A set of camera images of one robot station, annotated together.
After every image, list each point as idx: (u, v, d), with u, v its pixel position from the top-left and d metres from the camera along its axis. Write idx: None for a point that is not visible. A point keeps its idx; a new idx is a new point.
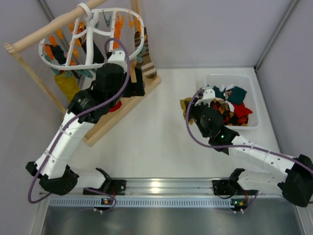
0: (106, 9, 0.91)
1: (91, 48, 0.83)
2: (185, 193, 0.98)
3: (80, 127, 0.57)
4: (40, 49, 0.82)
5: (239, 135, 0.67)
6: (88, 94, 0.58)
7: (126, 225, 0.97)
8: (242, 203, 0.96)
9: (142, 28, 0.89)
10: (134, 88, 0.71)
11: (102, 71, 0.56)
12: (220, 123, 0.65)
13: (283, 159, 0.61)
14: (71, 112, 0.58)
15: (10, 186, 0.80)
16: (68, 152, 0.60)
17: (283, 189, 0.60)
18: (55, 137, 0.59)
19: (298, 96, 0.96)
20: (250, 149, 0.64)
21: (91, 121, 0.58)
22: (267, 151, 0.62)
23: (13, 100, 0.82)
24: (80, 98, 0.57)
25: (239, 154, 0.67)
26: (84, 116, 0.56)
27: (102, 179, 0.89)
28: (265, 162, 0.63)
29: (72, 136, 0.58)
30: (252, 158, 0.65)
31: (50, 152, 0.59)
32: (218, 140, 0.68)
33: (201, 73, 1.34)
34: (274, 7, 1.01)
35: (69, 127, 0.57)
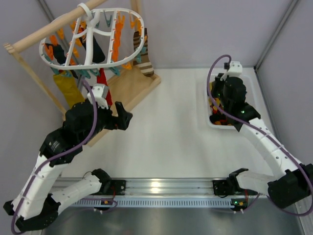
0: (107, 9, 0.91)
1: (91, 48, 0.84)
2: (185, 193, 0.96)
3: (52, 170, 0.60)
4: (41, 49, 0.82)
5: (259, 119, 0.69)
6: (59, 135, 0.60)
7: (126, 225, 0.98)
8: (242, 203, 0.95)
9: (142, 28, 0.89)
10: (117, 122, 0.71)
11: (72, 114, 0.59)
12: (241, 95, 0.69)
13: (289, 160, 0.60)
14: (43, 155, 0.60)
15: (9, 185, 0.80)
16: (42, 193, 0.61)
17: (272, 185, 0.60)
18: (29, 180, 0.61)
19: (297, 96, 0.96)
20: (263, 136, 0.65)
21: (63, 162, 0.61)
22: (278, 145, 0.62)
23: (13, 100, 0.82)
24: (51, 141, 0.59)
25: (251, 136, 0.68)
26: (55, 159, 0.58)
27: (99, 185, 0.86)
28: (270, 154, 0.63)
29: (45, 178, 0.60)
30: (260, 144, 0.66)
31: (24, 195, 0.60)
32: (236, 113, 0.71)
33: (201, 72, 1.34)
34: (274, 7, 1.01)
35: (41, 170, 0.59)
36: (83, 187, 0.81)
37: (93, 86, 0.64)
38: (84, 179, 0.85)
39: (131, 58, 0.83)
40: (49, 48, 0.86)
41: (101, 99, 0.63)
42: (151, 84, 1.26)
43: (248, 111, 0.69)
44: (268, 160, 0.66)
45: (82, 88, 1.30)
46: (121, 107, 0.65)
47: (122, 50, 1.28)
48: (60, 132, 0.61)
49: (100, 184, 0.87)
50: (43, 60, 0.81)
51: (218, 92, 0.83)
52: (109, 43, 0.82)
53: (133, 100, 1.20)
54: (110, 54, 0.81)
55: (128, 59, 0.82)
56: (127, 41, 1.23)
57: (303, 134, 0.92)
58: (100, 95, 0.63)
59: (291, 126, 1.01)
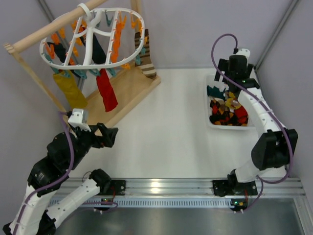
0: (108, 9, 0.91)
1: (91, 48, 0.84)
2: (185, 193, 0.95)
3: (41, 199, 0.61)
4: (42, 48, 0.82)
5: (258, 89, 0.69)
6: (44, 167, 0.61)
7: (126, 225, 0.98)
8: (242, 203, 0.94)
9: (143, 29, 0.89)
10: (102, 141, 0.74)
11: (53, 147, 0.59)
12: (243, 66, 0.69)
13: (274, 123, 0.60)
14: (31, 186, 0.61)
15: (9, 186, 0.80)
16: (36, 218, 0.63)
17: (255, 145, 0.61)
18: (21, 208, 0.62)
19: (297, 96, 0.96)
20: (256, 102, 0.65)
21: (51, 191, 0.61)
22: (267, 109, 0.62)
23: (14, 101, 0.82)
24: (36, 173, 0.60)
25: (245, 102, 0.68)
26: (42, 190, 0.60)
27: (97, 189, 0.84)
28: (258, 117, 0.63)
29: (35, 207, 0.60)
30: (252, 109, 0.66)
31: (18, 221, 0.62)
32: (236, 81, 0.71)
33: (200, 73, 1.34)
34: (274, 7, 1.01)
35: (31, 199, 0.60)
36: (79, 197, 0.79)
37: (73, 112, 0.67)
38: (80, 186, 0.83)
39: (130, 58, 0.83)
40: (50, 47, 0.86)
41: (81, 124, 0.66)
42: (151, 84, 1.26)
43: (249, 83, 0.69)
44: (256, 125, 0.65)
45: (82, 88, 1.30)
46: (104, 128, 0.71)
47: (122, 50, 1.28)
48: (45, 163, 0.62)
49: (99, 188, 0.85)
50: (44, 59, 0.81)
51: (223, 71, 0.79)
52: (109, 44, 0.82)
53: (132, 100, 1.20)
54: (110, 55, 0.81)
55: (127, 60, 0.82)
56: (127, 41, 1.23)
57: (303, 135, 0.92)
58: (79, 121, 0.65)
59: (291, 126, 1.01)
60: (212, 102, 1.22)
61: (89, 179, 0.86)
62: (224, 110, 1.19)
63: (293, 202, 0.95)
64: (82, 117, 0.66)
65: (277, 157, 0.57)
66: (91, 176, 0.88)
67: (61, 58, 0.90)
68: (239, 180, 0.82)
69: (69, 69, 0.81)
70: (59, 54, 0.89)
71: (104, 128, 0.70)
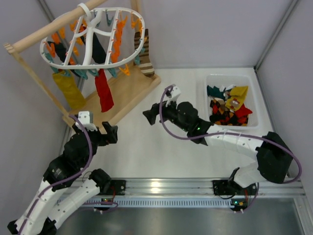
0: (109, 9, 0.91)
1: (91, 48, 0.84)
2: (185, 193, 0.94)
3: (54, 195, 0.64)
4: (42, 48, 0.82)
5: (213, 125, 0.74)
6: (60, 163, 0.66)
7: (126, 225, 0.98)
8: (242, 203, 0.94)
9: (143, 29, 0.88)
10: (107, 138, 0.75)
11: (70, 145, 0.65)
12: (195, 115, 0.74)
13: (253, 139, 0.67)
14: (46, 181, 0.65)
15: (9, 185, 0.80)
16: (45, 214, 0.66)
17: (259, 168, 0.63)
18: (33, 203, 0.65)
19: (297, 96, 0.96)
20: (224, 135, 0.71)
21: (64, 187, 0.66)
22: (238, 134, 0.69)
23: (14, 100, 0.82)
24: (54, 168, 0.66)
25: (215, 142, 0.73)
26: (57, 185, 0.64)
27: (97, 189, 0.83)
28: (237, 144, 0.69)
29: (47, 202, 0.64)
30: (226, 143, 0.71)
31: (27, 216, 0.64)
32: (195, 132, 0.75)
33: (201, 73, 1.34)
34: (274, 7, 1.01)
35: (44, 194, 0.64)
36: (79, 198, 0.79)
37: (79, 114, 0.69)
38: (80, 188, 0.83)
39: (130, 58, 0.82)
40: (50, 46, 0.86)
41: (90, 125, 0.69)
42: (151, 84, 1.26)
43: (203, 126, 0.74)
44: (239, 150, 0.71)
45: (82, 88, 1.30)
46: (109, 126, 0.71)
47: (122, 50, 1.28)
48: (61, 160, 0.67)
49: (99, 188, 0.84)
50: (44, 59, 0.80)
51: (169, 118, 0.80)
52: (109, 43, 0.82)
53: (132, 100, 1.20)
54: (110, 55, 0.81)
55: (127, 60, 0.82)
56: (127, 41, 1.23)
57: (303, 134, 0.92)
58: (87, 122, 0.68)
59: (291, 126, 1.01)
60: (212, 101, 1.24)
61: (88, 179, 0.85)
62: (223, 110, 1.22)
63: (293, 202, 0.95)
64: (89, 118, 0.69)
65: (285, 162, 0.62)
66: (90, 176, 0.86)
67: (62, 58, 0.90)
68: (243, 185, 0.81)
69: (69, 68, 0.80)
70: (59, 54, 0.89)
71: (110, 126, 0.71)
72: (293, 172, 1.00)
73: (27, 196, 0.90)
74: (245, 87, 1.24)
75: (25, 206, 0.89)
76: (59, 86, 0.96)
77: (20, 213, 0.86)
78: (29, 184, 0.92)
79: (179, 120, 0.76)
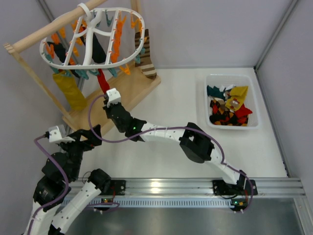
0: (109, 9, 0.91)
1: (91, 47, 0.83)
2: (185, 193, 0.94)
3: (47, 213, 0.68)
4: (42, 48, 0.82)
5: (146, 123, 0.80)
6: (45, 185, 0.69)
7: (126, 226, 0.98)
8: (242, 203, 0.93)
9: (143, 29, 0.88)
10: (91, 142, 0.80)
11: (47, 169, 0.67)
12: (128, 117, 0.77)
13: (177, 130, 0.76)
14: (36, 201, 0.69)
15: (9, 185, 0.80)
16: (43, 231, 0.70)
17: (188, 153, 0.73)
18: (29, 223, 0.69)
19: (297, 96, 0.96)
20: (155, 131, 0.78)
21: (55, 205, 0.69)
22: (165, 128, 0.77)
23: (13, 100, 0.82)
24: (40, 191, 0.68)
25: (150, 138, 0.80)
26: (47, 206, 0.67)
27: (97, 191, 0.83)
28: (166, 137, 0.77)
29: (42, 220, 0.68)
30: (158, 138, 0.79)
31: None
32: (132, 131, 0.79)
33: (200, 73, 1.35)
34: (274, 7, 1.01)
35: (38, 214, 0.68)
36: (80, 202, 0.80)
37: (49, 131, 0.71)
38: (80, 191, 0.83)
39: (130, 59, 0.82)
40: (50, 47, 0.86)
41: (63, 138, 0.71)
42: (151, 83, 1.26)
43: (139, 124, 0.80)
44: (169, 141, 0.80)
45: (82, 88, 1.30)
46: (85, 131, 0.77)
47: (122, 50, 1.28)
48: (44, 182, 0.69)
49: (99, 189, 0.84)
50: (44, 59, 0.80)
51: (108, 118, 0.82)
52: (108, 43, 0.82)
53: (132, 100, 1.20)
54: (110, 55, 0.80)
55: (127, 61, 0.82)
56: (127, 41, 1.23)
57: (303, 135, 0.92)
58: (59, 137, 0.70)
59: (291, 126, 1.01)
60: (212, 101, 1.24)
61: (87, 182, 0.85)
62: (223, 110, 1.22)
63: (293, 202, 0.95)
64: (60, 132, 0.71)
65: (205, 145, 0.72)
66: (90, 176, 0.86)
67: (61, 58, 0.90)
68: (235, 182, 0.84)
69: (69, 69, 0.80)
70: (59, 54, 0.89)
71: (85, 131, 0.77)
72: (293, 172, 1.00)
73: (27, 196, 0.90)
74: (245, 87, 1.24)
75: (25, 207, 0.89)
76: (59, 86, 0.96)
77: (20, 213, 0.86)
78: (30, 184, 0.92)
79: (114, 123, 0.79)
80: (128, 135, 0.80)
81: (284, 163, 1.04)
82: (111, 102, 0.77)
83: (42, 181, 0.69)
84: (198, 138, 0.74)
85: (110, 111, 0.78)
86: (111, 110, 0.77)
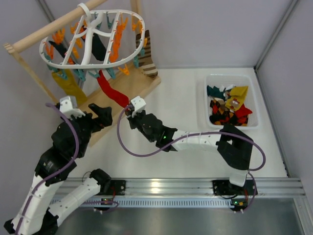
0: (110, 11, 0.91)
1: (90, 47, 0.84)
2: (185, 193, 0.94)
3: (48, 189, 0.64)
4: (42, 48, 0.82)
5: (177, 130, 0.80)
6: (51, 156, 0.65)
7: (126, 226, 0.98)
8: (242, 203, 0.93)
9: (143, 31, 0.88)
10: (100, 121, 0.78)
11: (57, 136, 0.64)
12: (160, 127, 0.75)
13: (212, 135, 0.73)
14: (38, 176, 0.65)
15: (9, 185, 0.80)
16: (41, 211, 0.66)
17: (228, 160, 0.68)
18: (27, 200, 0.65)
19: (297, 96, 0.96)
20: (187, 138, 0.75)
21: (58, 180, 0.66)
22: (198, 134, 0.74)
23: (13, 100, 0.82)
24: (45, 162, 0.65)
25: (183, 146, 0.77)
26: (51, 178, 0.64)
27: (98, 187, 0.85)
28: (200, 143, 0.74)
29: (42, 198, 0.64)
30: (191, 145, 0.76)
31: (23, 214, 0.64)
32: (164, 141, 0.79)
33: (200, 73, 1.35)
34: (274, 7, 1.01)
35: (38, 189, 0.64)
36: (80, 195, 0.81)
37: (60, 102, 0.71)
38: (82, 185, 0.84)
39: (129, 58, 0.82)
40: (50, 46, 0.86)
41: (73, 110, 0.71)
42: (151, 84, 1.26)
43: (169, 132, 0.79)
44: (204, 148, 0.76)
45: (82, 88, 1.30)
46: (96, 107, 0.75)
47: (122, 51, 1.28)
48: (51, 153, 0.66)
49: (100, 186, 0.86)
50: (42, 58, 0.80)
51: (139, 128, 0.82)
52: (108, 44, 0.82)
53: None
54: (108, 55, 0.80)
55: (126, 60, 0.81)
56: (127, 41, 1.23)
57: (303, 135, 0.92)
58: (70, 107, 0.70)
59: (291, 126, 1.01)
60: (212, 101, 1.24)
61: (89, 178, 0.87)
62: (223, 110, 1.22)
63: (293, 202, 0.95)
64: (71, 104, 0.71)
65: (246, 149, 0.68)
66: (91, 175, 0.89)
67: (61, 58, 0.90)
68: (242, 184, 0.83)
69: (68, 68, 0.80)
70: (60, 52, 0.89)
71: (96, 106, 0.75)
72: (293, 172, 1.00)
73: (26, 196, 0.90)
74: (245, 87, 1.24)
75: None
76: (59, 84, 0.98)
77: None
78: (30, 183, 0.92)
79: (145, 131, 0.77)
80: (160, 146, 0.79)
81: (284, 163, 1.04)
82: (137, 110, 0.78)
83: (49, 152, 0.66)
84: (237, 142, 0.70)
85: (142, 119, 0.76)
86: (144, 118, 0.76)
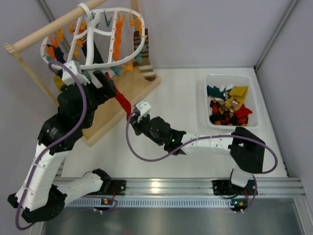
0: (107, 9, 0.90)
1: (92, 50, 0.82)
2: (185, 193, 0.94)
3: (53, 157, 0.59)
4: (42, 50, 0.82)
5: (187, 133, 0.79)
6: (56, 122, 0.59)
7: (126, 225, 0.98)
8: (242, 203, 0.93)
9: (143, 28, 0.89)
10: (105, 91, 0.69)
11: (64, 97, 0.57)
12: (168, 129, 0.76)
13: (224, 138, 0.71)
14: (42, 143, 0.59)
15: (9, 185, 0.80)
16: (46, 182, 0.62)
17: (239, 163, 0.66)
18: (31, 170, 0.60)
19: (297, 96, 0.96)
20: (197, 141, 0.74)
21: (64, 149, 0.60)
22: (209, 136, 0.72)
23: (12, 100, 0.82)
24: (49, 128, 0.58)
25: (192, 149, 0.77)
26: (55, 147, 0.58)
27: (100, 182, 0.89)
28: (211, 146, 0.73)
29: (47, 168, 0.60)
30: (201, 148, 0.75)
31: (27, 186, 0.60)
32: (172, 145, 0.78)
33: (200, 73, 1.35)
34: (274, 7, 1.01)
35: (42, 159, 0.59)
36: (86, 182, 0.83)
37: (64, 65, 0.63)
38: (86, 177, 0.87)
39: (132, 56, 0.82)
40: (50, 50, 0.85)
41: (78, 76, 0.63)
42: (151, 84, 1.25)
43: (177, 136, 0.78)
44: (214, 151, 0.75)
45: None
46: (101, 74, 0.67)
47: (122, 50, 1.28)
48: (56, 119, 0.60)
49: (101, 181, 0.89)
50: (45, 61, 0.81)
51: (146, 132, 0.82)
52: (110, 42, 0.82)
53: (133, 100, 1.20)
54: (111, 53, 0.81)
55: (130, 58, 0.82)
56: (127, 41, 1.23)
57: (303, 134, 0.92)
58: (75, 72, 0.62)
59: (291, 126, 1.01)
60: (212, 101, 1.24)
61: (93, 174, 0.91)
62: (223, 110, 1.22)
63: (293, 202, 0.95)
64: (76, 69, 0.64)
65: (259, 153, 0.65)
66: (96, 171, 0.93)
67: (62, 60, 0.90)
68: (243, 185, 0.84)
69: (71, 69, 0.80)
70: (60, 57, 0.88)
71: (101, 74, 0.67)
72: (293, 172, 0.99)
73: None
74: (245, 87, 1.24)
75: None
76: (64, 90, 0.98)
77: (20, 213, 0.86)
78: None
79: (152, 135, 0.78)
80: (169, 150, 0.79)
81: (284, 163, 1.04)
82: (143, 114, 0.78)
83: (55, 117, 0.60)
84: (249, 145, 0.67)
85: (149, 123, 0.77)
86: (151, 122, 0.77)
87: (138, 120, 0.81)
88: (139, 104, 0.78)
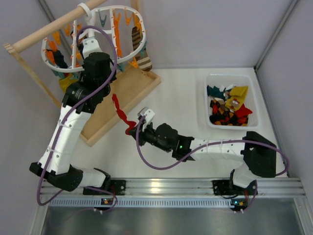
0: (101, 8, 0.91)
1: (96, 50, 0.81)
2: (185, 193, 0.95)
3: (78, 118, 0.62)
4: (44, 55, 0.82)
5: (194, 139, 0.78)
6: (80, 85, 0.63)
7: (126, 225, 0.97)
8: (242, 203, 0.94)
9: (142, 23, 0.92)
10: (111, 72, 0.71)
11: (90, 60, 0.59)
12: (176, 136, 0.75)
13: (235, 144, 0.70)
14: (67, 105, 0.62)
15: (9, 185, 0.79)
16: (70, 146, 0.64)
17: (252, 168, 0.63)
18: (56, 132, 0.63)
19: (297, 96, 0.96)
20: (207, 147, 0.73)
21: (88, 111, 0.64)
22: (220, 142, 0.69)
23: (12, 99, 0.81)
24: (73, 90, 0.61)
25: (200, 155, 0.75)
26: (81, 106, 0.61)
27: (103, 176, 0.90)
28: (222, 152, 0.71)
29: (73, 128, 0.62)
30: (211, 153, 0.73)
31: (53, 148, 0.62)
32: (180, 152, 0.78)
33: (201, 73, 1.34)
34: (274, 7, 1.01)
35: (68, 119, 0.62)
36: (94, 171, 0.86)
37: (85, 40, 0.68)
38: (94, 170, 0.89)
39: (137, 51, 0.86)
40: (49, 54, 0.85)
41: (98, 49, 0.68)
42: (151, 84, 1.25)
43: (185, 142, 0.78)
44: (226, 156, 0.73)
45: None
46: None
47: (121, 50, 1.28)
48: (80, 83, 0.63)
49: (104, 176, 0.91)
50: (49, 65, 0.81)
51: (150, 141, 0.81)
52: (112, 40, 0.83)
53: (133, 99, 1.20)
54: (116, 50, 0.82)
55: (135, 53, 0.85)
56: (127, 41, 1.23)
57: (303, 135, 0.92)
58: (95, 46, 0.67)
59: (291, 127, 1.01)
60: (212, 101, 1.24)
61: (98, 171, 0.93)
62: (223, 110, 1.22)
63: (293, 202, 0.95)
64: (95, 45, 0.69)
65: (271, 156, 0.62)
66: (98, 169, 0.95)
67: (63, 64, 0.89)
68: (245, 186, 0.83)
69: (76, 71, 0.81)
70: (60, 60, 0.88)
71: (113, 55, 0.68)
72: (293, 172, 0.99)
73: (26, 196, 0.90)
74: (245, 87, 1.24)
75: (25, 206, 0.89)
76: None
77: (20, 213, 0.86)
78: (29, 183, 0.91)
79: (159, 142, 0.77)
80: (178, 156, 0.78)
81: (284, 163, 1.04)
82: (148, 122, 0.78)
83: (78, 82, 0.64)
84: (261, 149, 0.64)
85: (157, 130, 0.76)
86: (158, 129, 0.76)
87: (143, 129, 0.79)
88: (144, 111, 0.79)
